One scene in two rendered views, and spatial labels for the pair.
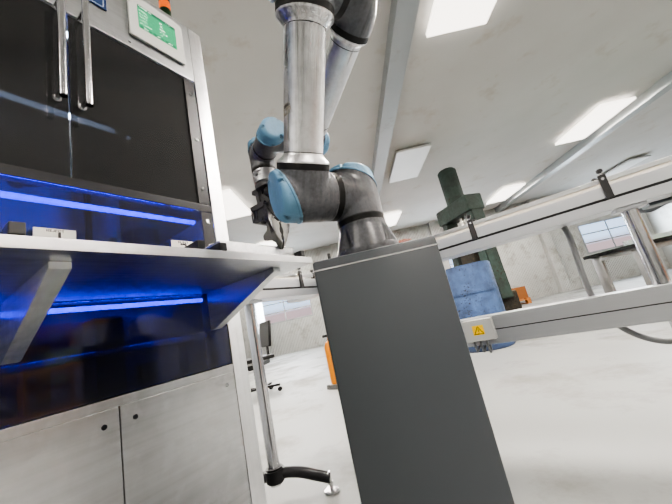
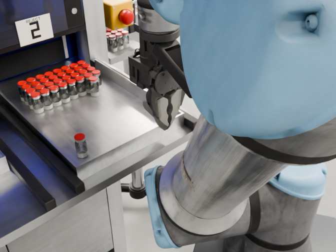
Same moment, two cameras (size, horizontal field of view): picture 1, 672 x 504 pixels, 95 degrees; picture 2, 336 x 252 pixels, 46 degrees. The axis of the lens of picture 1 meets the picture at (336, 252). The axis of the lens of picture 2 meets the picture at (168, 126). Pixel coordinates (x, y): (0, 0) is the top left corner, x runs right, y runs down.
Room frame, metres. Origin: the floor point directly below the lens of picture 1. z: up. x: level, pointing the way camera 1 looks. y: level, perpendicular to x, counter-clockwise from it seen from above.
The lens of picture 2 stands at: (0.26, -0.03, 1.38)
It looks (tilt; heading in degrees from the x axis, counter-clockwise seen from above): 36 degrees down; 16
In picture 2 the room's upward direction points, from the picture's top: straight up
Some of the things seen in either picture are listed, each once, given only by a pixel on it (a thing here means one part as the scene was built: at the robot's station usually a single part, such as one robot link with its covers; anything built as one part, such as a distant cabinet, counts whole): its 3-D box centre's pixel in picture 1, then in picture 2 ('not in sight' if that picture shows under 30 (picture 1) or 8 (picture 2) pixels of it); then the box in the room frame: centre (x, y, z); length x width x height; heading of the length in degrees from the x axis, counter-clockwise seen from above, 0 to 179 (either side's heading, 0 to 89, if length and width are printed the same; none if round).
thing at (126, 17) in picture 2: not in sight; (125, 16); (1.22, 0.37, 0.99); 0.04 x 0.04 x 0.04; 58
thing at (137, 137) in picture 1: (145, 121); not in sight; (0.96, 0.57, 1.51); 0.43 x 0.01 x 0.59; 148
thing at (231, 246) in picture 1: (224, 267); (88, 109); (0.91, 0.34, 0.90); 0.34 x 0.26 x 0.04; 57
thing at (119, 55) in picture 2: not in sight; (115, 47); (1.28, 0.43, 0.87); 0.14 x 0.13 x 0.02; 58
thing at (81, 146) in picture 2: not in sight; (81, 146); (0.78, 0.29, 0.90); 0.02 x 0.02 x 0.04
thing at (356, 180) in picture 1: (351, 195); (277, 185); (0.72, -0.07, 0.96); 0.13 x 0.12 x 0.14; 119
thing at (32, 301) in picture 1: (31, 319); not in sight; (0.57, 0.59, 0.80); 0.34 x 0.03 x 0.13; 58
